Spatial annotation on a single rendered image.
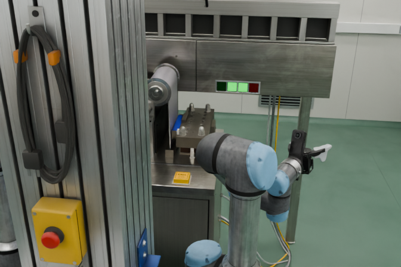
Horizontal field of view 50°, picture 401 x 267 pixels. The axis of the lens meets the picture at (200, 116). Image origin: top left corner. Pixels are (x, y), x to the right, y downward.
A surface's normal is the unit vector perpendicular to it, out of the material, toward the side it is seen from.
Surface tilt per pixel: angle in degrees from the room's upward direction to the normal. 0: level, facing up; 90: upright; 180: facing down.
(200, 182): 0
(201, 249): 7
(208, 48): 90
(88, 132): 90
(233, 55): 90
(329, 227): 0
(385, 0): 90
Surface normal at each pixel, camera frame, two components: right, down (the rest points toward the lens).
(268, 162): 0.83, 0.11
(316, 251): 0.01, -0.92
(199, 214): -0.11, 0.39
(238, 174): -0.55, 0.33
